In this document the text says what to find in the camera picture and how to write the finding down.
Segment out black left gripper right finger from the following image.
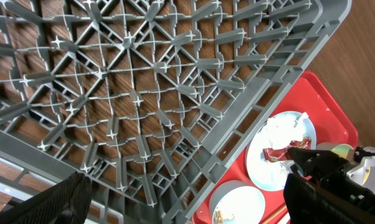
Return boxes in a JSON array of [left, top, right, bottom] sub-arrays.
[[283, 174, 375, 224]]

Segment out white napkin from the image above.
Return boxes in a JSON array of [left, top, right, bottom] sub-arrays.
[[264, 112, 309, 149]]

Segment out grey dishwasher rack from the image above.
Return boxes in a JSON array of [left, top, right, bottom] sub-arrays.
[[0, 0, 352, 223]]

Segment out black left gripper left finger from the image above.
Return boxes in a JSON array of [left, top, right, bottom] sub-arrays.
[[0, 172, 92, 224]]

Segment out red snack wrapper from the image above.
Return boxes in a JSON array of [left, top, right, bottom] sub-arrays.
[[263, 137, 312, 162]]

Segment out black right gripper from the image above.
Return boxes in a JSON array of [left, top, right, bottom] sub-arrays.
[[287, 146, 375, 215]]

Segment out wooden chopstick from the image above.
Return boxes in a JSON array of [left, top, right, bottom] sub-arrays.
[[260, 203, 287, 224]]

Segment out yellow plastic cup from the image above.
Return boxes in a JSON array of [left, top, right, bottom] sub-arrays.
[[330, 143, 371, 185]]

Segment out green bowl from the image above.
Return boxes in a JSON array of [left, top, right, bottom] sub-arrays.
[[316, 142, 353, 153]]

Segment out light blue plate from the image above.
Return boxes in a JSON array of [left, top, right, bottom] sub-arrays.
[[245, 111, 316, 191]]

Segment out light blue small bowl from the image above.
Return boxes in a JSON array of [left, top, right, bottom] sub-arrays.
[[209, 180, 265, 224]]

